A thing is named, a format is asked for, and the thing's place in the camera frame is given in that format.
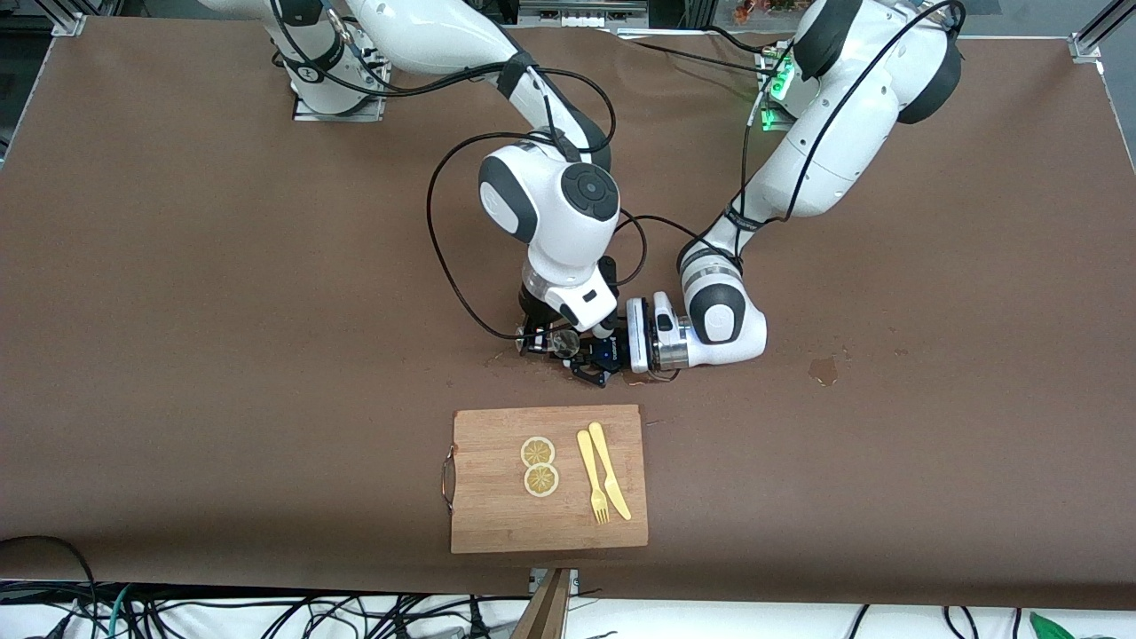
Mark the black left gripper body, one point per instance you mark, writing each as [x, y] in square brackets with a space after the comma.
[609, 353]

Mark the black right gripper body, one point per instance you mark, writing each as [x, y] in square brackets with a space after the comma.
[531, 311]

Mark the clear glass beaker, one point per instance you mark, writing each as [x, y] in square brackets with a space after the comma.
[564, 343]

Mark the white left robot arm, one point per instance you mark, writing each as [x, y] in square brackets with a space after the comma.
[843, 133]

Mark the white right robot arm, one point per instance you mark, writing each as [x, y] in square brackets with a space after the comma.
[550, 204]

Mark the yellow plastic fork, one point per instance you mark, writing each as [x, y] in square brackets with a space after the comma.
[587, 461]

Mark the lemon slice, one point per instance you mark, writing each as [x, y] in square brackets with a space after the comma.
[538, 452]
[541, 481]

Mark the yellow plastic knife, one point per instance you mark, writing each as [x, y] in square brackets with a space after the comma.
[608, 470]

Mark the wooden cutting board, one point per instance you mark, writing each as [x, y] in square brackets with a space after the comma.
[497, 515]

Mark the small spilled liquid puddle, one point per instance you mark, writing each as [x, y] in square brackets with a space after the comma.
[824, 371]

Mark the wooden beam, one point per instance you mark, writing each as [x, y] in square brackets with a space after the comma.
[548, 612]

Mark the brown table cover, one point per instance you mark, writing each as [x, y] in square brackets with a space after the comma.
[266, 461]

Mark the grey metal rack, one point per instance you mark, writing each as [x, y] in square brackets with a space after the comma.
[581, 11]

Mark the green plastic object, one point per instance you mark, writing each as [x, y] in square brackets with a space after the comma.
[1052, 628]

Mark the small metal bracket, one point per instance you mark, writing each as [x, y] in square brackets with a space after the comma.
[535, 579]

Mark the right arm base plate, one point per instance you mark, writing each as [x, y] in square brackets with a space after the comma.
[337, 116]

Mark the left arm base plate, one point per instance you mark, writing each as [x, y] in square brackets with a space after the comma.
[770, 124]

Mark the aluminium frame corner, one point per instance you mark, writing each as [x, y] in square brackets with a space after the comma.
[69, 18]
[1096, 35]

